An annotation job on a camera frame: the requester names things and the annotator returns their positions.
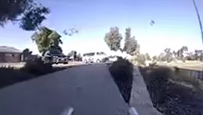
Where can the dark mulch bed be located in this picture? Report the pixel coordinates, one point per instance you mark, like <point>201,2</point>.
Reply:
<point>8,78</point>

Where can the pale street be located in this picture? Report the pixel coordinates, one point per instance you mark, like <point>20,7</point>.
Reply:
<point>9,65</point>

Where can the dark bush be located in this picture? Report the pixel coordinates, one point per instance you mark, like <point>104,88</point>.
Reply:
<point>122,73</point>

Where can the dark curved lamp pole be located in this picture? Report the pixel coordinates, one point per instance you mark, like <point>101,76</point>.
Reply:
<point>202,42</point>

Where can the dry grass field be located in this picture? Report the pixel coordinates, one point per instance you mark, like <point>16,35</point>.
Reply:
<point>189,64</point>

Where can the fence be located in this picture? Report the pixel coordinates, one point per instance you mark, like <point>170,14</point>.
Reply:
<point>197,74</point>

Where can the pale concrete kerb strip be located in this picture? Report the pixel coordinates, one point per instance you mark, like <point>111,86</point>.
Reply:
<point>140,99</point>

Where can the row of distant trees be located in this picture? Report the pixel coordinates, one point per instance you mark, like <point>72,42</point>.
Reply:
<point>181,52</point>

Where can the group of tall trees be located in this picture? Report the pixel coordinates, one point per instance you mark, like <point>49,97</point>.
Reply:
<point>113,39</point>

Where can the low building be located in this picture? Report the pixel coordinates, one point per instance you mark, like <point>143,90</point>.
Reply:
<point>7,55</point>

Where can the white building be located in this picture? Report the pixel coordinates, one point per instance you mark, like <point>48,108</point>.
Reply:
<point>94,57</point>

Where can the dark car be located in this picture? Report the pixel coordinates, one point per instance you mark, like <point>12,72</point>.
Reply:
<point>56,57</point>

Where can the dark planting bed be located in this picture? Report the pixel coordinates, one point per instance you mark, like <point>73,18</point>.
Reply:
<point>174,100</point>

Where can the grey asphalt path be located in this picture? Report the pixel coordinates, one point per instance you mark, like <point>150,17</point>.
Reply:
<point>84,92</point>

